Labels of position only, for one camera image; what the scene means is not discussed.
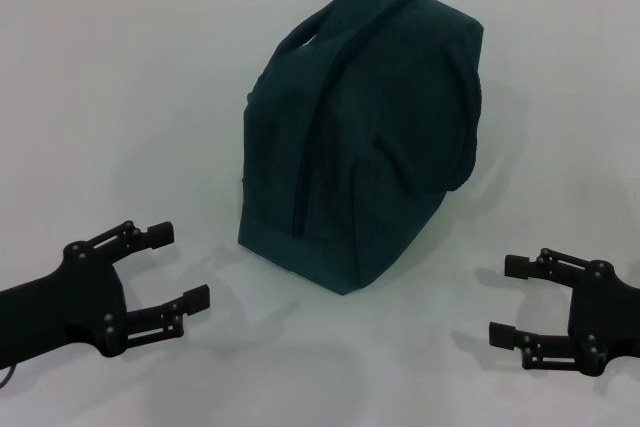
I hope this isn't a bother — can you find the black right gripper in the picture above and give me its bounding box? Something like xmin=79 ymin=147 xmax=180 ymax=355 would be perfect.
xmin=488 ymin=245 xmax=640 ymax=379

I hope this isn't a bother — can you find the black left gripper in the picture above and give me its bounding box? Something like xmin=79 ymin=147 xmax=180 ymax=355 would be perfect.
xmin=0 ymin=219 xmax=212 ymax=367

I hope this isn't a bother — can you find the dark teal insulated lunch bag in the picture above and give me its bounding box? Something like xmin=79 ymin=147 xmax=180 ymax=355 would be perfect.
xmin=234 ymin=0 xmax=486 ymax=297

